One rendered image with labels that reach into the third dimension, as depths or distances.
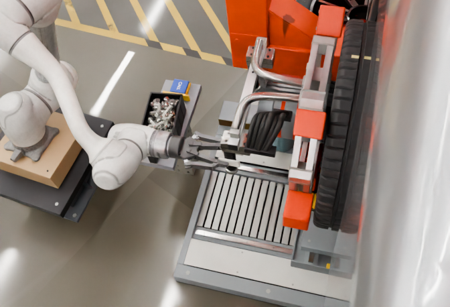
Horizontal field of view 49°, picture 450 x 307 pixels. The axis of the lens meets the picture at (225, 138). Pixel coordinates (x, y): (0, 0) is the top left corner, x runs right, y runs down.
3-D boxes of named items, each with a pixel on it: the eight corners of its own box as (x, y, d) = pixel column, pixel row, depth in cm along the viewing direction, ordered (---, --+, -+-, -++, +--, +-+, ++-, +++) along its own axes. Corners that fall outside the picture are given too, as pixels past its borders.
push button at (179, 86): (185, 96, 220) (184, 93, 218) (170, 94, 221) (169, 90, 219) (189, 84, 223) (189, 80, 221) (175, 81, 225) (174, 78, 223)
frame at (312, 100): (305, 232, 170) (315, 152, 124) (285, 228, 171) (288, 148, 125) (327, 103, 196) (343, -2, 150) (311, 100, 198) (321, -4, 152)
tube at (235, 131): (295, 149, 141) (296, 128, 132) (230, 137, 145) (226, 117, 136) (306, 98, 150) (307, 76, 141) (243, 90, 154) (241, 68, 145)
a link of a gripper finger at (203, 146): (189, 151, 163) (189, 147, 164) (223, 151, 162) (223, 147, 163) (187, 145, 160) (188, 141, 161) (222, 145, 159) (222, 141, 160)
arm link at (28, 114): (1, 137, 216) (-22, 107, 198) (30, 108, 224) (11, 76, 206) (28, 154, 211) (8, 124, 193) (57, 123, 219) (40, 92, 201)
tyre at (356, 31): (388, 131, 200) (379, 280, 158) (329, 122, 205) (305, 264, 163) (432, -16, 152) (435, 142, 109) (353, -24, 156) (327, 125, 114)
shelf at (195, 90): (174, 171, 205) (173, 167, 202) (135, 163, 208) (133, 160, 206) (201, 88, 226) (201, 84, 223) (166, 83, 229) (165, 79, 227)
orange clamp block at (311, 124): (323, 138, 134) (322, 140, 125) (294, 133, 135) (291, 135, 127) (327, 112, 133) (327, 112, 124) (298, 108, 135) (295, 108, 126)
